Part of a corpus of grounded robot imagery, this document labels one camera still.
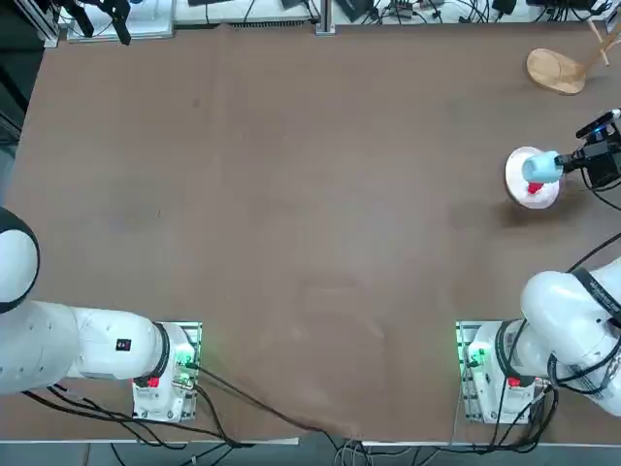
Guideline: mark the pink plate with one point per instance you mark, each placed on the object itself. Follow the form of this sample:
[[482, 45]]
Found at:
[[538, 201]]

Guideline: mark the red block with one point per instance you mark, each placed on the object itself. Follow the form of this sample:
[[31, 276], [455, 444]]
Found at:
[[535, 188]]

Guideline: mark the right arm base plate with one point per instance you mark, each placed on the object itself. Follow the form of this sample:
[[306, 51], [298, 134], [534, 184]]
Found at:
[[461, 369]]

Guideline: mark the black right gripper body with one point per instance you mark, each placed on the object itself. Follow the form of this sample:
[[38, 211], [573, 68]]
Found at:
[[604, 165]]

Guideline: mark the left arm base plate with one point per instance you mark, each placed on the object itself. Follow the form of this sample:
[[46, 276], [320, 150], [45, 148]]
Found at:
[[198, 335]]

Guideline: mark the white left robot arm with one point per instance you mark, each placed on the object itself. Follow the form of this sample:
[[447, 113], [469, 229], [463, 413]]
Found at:
[[97, 349]]

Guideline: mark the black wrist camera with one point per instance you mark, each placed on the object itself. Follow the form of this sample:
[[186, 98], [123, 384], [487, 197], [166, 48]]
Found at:
[[594, 128]]

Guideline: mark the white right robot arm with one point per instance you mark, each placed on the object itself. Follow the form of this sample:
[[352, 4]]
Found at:
[[558, 310]]

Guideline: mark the wooden cup rack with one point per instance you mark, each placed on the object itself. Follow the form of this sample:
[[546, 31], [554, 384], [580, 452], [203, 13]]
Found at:
[[553, 73]]

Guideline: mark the blue plastic cup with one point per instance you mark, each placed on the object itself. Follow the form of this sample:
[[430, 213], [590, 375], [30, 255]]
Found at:
[[541, 167]]

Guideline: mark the aluminium post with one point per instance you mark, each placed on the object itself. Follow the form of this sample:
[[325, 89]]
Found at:
[[325, 19]]

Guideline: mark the long black power brick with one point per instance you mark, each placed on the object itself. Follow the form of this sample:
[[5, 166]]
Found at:
[[356, 9]]

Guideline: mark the large black power brick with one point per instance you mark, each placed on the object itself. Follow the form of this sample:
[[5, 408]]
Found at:
[[558, 3]]

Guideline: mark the small black power adapter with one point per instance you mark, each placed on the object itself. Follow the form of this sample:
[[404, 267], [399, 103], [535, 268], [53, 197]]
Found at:
[[504, 6]]

